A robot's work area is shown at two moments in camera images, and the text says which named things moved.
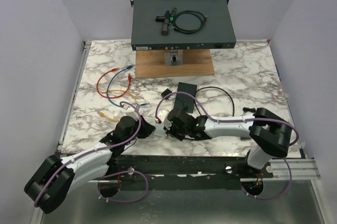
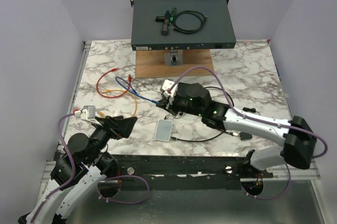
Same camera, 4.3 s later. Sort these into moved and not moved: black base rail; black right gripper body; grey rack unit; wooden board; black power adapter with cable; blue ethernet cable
Moved: black power adapter with cable; blue ethernet cable; black right gripper body
Not moved: black base rail; wooden board; grey rack unit
